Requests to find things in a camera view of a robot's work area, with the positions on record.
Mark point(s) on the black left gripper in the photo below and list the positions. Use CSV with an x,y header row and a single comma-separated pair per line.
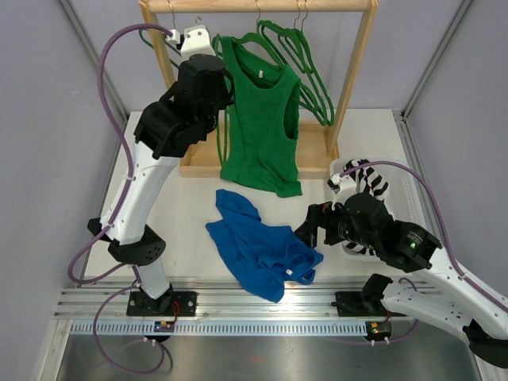
x,y
224,98

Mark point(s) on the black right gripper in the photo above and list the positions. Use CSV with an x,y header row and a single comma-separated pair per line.
x,y
325,217

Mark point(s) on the blue tank top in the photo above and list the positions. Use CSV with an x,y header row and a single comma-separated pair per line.
x,y
260,257

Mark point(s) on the zebra striped tank top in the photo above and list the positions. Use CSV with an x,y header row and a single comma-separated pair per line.
x,y
369,181

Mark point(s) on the green hanger with metal hook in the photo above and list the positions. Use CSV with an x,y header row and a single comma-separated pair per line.
x,y
156,36

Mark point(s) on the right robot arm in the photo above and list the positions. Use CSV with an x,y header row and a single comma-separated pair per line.
x,y
474,312

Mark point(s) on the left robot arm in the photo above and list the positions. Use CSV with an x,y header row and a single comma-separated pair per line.
x,y
183,116

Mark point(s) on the green tank top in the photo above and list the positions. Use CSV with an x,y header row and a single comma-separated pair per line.
x,y
264,129

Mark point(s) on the empty green hanger front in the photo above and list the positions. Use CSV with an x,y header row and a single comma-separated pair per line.
x,y
292,47

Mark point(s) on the wooden clothes rack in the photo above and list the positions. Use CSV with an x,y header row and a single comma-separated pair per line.
x,y
317,146

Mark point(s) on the white plastic basket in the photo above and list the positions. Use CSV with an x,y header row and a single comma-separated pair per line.
x,y
402,201

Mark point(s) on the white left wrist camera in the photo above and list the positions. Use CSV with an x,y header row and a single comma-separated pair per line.
x,y
194,40

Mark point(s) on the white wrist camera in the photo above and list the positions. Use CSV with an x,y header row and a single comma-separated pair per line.
x,y
343,188
194,40

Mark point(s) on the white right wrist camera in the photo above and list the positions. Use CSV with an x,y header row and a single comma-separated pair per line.
x,y
343,188

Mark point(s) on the white slotted cable duct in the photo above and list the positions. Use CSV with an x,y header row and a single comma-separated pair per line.
x,y
224,328

